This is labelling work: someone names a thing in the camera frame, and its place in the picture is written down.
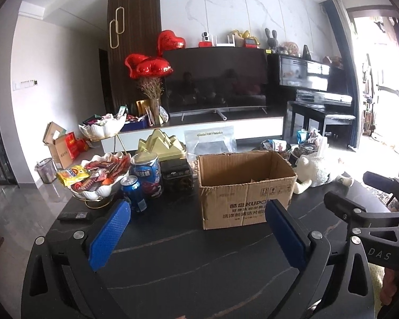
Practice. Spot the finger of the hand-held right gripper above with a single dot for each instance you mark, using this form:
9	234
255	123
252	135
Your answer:
382	186
352	211

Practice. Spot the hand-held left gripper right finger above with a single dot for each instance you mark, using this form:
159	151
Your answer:
286	236

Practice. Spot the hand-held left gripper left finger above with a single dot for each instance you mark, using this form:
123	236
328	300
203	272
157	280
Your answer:
109	232

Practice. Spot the mixed snacks pile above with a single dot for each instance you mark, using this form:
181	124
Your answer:
101	119

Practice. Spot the person's right hand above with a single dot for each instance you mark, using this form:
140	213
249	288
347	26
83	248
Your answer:
390	289

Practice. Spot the black remote control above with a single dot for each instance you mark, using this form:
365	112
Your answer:
74	216

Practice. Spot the small blue soda can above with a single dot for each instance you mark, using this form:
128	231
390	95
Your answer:
134	196

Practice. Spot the white plush sheep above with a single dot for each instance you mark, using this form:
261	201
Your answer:
319	169

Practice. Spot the pile of red snack packets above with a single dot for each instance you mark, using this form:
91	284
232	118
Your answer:
109	169

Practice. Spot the yellow snack packet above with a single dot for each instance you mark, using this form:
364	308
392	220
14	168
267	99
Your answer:
71	176

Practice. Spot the large blue tin can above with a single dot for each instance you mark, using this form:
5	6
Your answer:
148	176

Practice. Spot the white tissue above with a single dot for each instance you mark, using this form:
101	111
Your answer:
322	144

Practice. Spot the grey patterned bowl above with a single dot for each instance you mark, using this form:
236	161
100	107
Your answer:
302	153

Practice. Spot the black piano bench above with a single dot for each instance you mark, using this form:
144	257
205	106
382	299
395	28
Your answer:
339	117

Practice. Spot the dark tin box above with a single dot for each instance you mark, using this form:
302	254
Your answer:
176	176

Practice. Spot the dark patterned bowl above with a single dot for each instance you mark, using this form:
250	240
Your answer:
269	149

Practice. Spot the blue snack packet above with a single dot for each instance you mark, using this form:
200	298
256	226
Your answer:
303	136

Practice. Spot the white printed snack packet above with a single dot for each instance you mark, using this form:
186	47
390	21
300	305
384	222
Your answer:
280	145

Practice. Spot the red carton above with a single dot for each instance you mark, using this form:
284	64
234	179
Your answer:
74	146

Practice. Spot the brown cardboard floor box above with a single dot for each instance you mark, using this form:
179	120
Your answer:
58	149

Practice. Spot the gold mountain-shaped box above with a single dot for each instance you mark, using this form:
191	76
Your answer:
159	146

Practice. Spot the white tiered snack stand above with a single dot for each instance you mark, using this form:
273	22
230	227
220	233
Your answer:
103	131

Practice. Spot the blue candy box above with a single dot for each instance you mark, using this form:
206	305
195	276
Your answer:
134	125

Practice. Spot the white television cabinet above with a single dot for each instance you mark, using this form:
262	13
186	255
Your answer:
252	128

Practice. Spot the dark blue curtain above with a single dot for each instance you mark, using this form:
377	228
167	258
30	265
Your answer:
347	73

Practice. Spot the clear zip bag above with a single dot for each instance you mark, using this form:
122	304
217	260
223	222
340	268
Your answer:
209	143

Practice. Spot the green and white packet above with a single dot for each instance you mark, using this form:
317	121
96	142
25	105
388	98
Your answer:
122	112

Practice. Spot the glass vase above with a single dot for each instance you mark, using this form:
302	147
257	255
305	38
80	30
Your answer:
155	113

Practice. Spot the gold gift bags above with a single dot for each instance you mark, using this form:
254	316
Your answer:
142	108

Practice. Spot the brown plush toy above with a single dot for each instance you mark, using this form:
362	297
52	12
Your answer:
332	60

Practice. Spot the black upright piano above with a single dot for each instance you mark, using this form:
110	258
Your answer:
286	73

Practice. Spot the dried flower bunch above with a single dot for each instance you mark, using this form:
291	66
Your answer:
151	88

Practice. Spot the black metronome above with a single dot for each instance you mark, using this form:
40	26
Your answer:
306	53

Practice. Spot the beige plush toy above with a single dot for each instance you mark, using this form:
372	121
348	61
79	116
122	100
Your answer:
290	49

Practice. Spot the red heart balloon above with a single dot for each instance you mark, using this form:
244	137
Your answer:
154	68
169	41
132	63

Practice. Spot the black flat television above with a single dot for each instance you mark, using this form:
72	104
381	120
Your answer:
216	79

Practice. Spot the grey rabbit figurine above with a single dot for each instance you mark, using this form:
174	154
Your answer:
271	43

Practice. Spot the red desk clock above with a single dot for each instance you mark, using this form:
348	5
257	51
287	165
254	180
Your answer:
250	43

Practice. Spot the white router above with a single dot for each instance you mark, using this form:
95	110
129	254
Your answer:
224	43

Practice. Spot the gold ornament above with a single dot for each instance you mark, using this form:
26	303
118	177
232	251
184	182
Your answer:
241	36

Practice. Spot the wall switch panel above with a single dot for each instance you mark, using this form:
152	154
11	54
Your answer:
26	84

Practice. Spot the gold pendant wall lamp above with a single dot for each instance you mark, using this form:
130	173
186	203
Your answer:
111	36

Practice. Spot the white and red security camera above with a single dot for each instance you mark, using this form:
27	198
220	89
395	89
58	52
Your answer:
205	40

